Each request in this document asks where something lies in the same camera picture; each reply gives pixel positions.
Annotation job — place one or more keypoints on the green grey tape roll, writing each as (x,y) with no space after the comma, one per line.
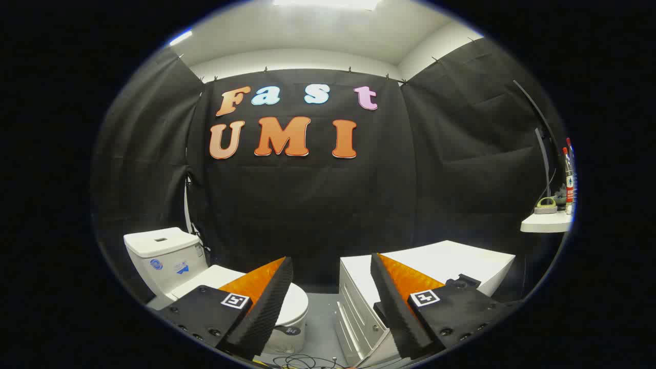
(545,206)

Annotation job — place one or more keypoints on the small ceiling light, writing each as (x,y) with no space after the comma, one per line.
(180,37)

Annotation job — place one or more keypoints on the large ceiling light panel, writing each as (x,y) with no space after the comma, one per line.
(328,3)

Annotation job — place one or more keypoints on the white drawer cabinet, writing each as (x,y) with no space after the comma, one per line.
(451,261)

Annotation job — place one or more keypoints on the white wall shelf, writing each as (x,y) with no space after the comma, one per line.
(546,223)

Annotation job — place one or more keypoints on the white toilet tank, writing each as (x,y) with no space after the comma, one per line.
(164,256)

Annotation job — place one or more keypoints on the thin black curved rod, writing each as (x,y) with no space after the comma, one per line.
(538,110)

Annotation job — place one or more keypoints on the red cap spray bottle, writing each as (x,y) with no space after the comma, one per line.
(568,179)
(571,146)

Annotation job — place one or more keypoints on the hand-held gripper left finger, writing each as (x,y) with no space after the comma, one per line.
(264,312)

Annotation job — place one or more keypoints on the black backdrop cloth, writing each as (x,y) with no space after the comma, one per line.
(307,205)

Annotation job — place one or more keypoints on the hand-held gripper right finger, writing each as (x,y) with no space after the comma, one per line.
(397,312)

